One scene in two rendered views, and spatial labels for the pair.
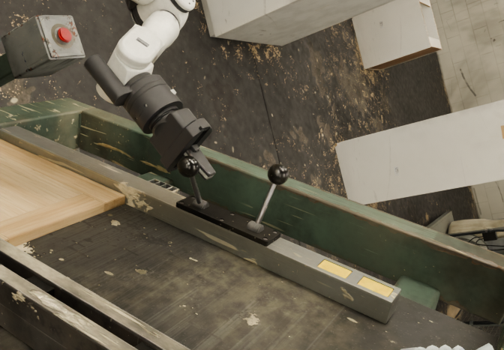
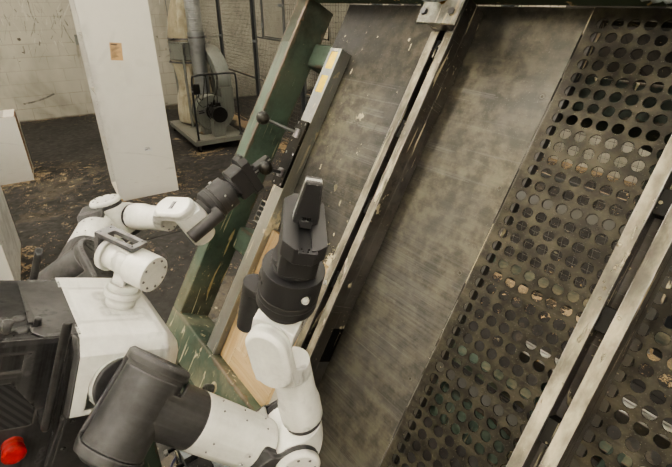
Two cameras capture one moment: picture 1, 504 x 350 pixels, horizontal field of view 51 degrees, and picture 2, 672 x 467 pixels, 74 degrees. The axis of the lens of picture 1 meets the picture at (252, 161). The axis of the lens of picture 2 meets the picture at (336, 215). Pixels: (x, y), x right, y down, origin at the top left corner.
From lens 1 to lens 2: 0.63 m
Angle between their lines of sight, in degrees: 31
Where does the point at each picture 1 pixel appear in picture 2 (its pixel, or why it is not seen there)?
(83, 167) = (250, 266)
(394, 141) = (120, 148)
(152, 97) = (219, 191)
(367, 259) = (297, 85)
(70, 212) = not seen: hidden behind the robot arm
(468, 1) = not seen: outside the picture
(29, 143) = (228, 319)
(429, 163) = (142, 121)
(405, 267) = (303, 62)
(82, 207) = not seen: hidden behind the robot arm
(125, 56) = (190, 210)
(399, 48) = (13, 145)
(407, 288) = (318, 59)
